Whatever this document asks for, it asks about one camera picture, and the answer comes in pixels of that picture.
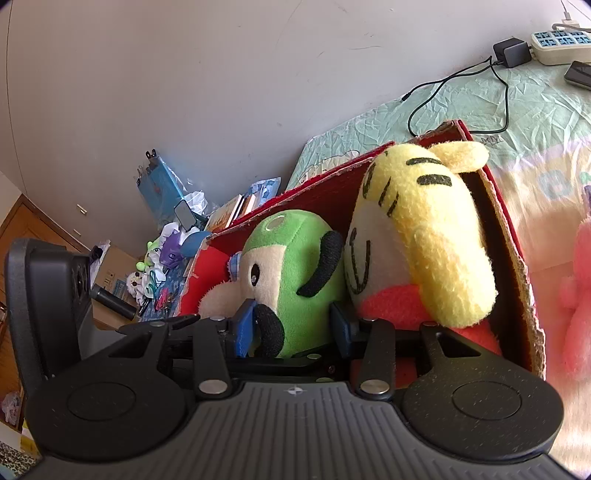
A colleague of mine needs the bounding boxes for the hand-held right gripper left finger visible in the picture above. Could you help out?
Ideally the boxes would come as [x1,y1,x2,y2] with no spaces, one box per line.
[108,299,259,400]

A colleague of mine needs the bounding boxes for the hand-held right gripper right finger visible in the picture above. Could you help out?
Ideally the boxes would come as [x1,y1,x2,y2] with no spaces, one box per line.
[329,302,504,398]

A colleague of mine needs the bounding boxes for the green frog plush toy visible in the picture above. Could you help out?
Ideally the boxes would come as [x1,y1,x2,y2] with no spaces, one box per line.
[240,209,347,360]

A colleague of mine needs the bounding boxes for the red cardboard box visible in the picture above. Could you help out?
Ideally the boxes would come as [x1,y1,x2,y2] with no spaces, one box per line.
[178,119,548,384]

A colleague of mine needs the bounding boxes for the yellow tiger plush toy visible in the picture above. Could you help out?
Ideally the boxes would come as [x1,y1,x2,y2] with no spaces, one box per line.
[344,141,502,358]

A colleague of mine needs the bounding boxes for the black cylinder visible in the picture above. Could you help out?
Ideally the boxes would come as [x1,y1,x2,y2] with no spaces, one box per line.
[91,285,139,320]

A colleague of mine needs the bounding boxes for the brown cardboard box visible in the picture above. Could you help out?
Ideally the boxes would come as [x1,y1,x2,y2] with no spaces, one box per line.
[88,244,144,319]

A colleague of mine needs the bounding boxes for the blue bowl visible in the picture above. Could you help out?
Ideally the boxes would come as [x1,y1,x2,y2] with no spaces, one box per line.
[180,231,212,257]

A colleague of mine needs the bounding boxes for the purple toy figure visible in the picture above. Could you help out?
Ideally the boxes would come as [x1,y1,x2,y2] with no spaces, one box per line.
[157,233,185,268]

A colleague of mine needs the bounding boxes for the stack of books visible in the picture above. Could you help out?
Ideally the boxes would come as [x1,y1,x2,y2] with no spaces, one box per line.
[205,194,259,234]

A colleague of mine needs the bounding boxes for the white plastic bag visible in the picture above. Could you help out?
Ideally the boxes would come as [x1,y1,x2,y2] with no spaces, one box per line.
[0,392,23,425]

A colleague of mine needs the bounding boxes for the smartphone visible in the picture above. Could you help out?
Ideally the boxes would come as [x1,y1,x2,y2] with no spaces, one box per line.
[173,200,195,230]

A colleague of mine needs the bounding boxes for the blue white packet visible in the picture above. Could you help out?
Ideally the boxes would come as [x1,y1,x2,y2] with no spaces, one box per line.
[249,178,282,201]

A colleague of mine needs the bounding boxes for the blue bag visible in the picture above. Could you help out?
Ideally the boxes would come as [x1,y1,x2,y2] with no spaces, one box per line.
[136,148,204,232]

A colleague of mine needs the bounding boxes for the spotted patterned cloth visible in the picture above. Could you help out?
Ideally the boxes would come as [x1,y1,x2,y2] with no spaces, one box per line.
[0,440,42,476]

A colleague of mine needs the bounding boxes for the pink plush toy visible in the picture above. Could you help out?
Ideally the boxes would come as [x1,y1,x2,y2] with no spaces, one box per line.
[558,226,591,381]

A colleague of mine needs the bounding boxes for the black charger adapter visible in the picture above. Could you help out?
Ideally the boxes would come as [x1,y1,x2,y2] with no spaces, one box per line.
[493,38,532,69]

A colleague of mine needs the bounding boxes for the black rectangular phone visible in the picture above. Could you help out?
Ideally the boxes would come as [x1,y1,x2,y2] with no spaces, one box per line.
[563,60,591,90]

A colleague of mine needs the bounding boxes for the white power strip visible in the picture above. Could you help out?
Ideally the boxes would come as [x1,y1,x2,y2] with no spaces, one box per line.
[530,28,591,66]

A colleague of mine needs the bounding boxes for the white plug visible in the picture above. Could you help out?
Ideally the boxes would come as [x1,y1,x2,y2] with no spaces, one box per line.
[551,0,580,31]

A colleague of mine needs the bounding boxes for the black charger cable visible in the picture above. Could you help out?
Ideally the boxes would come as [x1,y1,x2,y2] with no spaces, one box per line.
[401,55,511,139]

